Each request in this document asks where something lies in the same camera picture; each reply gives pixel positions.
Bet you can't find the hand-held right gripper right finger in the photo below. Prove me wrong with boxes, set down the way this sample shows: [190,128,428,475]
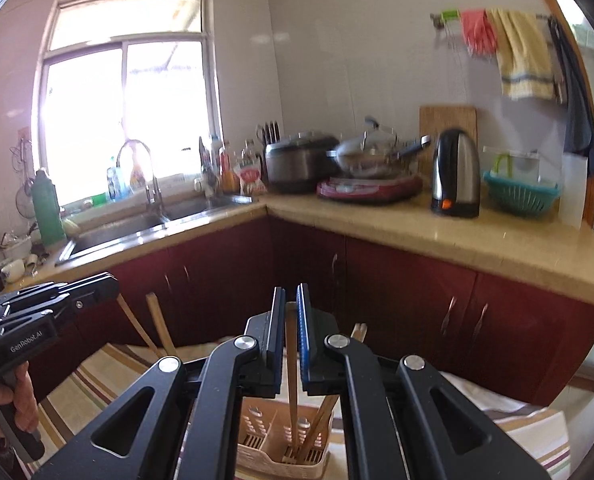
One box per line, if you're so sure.
[296,282,550,480]

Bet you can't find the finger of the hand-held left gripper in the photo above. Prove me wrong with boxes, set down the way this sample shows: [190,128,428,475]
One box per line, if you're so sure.
[7,272,120,309]
[0,295,86,334]

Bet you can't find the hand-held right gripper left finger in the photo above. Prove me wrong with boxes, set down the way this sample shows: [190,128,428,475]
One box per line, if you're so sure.
[27,286,288,480]

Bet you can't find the beige perforated utensil holder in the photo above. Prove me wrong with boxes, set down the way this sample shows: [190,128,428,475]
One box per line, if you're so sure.
[234,394,345,478]

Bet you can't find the person's left hand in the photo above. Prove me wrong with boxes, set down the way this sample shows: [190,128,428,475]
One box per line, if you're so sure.
[0,360,41,446]

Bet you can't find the white bowl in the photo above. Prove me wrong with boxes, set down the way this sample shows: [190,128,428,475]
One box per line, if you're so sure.
[0,255,28,281]

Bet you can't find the stainless steel sink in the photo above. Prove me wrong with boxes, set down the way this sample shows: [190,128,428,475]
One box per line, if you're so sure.
[54,194,255,267]

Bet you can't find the striped tablecloth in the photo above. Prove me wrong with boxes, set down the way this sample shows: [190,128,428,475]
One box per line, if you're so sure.
[14,342,573,480]

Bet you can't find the green thermos flask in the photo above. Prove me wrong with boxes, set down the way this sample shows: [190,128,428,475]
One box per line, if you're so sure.
[31,168,68,247]

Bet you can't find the clear plastic bottle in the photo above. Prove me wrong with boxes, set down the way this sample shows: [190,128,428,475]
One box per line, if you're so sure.
[106,157,122,201]

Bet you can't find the chrome sink faucet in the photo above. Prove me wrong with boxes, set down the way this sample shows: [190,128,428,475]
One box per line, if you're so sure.
[116,139,167,218]

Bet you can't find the orange spray bottle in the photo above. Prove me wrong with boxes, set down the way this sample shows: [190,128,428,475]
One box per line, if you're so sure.
[127,152,148,193]

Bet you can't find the beige kitchen countertop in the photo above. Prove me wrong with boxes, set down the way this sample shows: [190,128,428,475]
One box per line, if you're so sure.
[0,187,594,308]

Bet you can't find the red induction cooker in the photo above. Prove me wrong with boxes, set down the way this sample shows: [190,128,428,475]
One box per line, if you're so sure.
[316,175,424,204]

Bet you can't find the red snack bag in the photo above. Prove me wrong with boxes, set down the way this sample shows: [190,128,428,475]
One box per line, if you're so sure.
[234,155,268,196]

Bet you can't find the kitchen window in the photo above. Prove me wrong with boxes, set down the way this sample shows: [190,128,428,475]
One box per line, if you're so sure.
[39,0,225,206]

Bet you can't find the black rice cooker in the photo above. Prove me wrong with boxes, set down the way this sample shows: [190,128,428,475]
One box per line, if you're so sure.
[264,130,340,193]

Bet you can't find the steel wok with lid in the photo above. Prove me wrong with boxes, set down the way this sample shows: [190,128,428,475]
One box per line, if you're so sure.
[326,116,433,178]

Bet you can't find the knife block with scissors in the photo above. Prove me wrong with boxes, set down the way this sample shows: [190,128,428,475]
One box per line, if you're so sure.
[255,120,283,158]

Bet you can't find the steel electric kettle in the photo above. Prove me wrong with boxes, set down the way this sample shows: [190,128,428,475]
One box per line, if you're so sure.
[430,128,481,219]

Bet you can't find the teal plastic colander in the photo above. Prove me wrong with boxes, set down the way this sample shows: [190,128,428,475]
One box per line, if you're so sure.
[483,170,563,217]

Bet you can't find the wooden cutting board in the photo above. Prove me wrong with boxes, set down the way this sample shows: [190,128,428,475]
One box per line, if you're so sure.
[419,105,479,161]

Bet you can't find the translucent plastic container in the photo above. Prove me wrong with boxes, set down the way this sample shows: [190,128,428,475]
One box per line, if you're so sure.
[560,152,589,228]

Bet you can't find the dark blue cloth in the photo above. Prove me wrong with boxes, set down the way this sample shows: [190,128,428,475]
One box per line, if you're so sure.
[547,15,594,161]

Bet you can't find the pink rubber gloves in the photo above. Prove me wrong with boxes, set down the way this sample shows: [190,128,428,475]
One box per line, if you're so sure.
[460,8,499,58]

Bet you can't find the yellow towel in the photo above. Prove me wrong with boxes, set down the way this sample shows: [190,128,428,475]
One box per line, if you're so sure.
[486,8,555,102]

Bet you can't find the metal towel rack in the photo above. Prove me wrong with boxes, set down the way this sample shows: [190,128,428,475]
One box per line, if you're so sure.
[429,9,568,106]

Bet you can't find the hanging wire strainer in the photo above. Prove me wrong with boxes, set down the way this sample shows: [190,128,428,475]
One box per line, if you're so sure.
[11,140,35,221]

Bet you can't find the white basin with green handle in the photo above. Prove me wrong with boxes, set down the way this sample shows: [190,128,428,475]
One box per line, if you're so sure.
[482,145,545,181]

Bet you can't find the wooden door frame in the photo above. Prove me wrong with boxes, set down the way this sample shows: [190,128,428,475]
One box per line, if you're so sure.
[522,0,594,281]

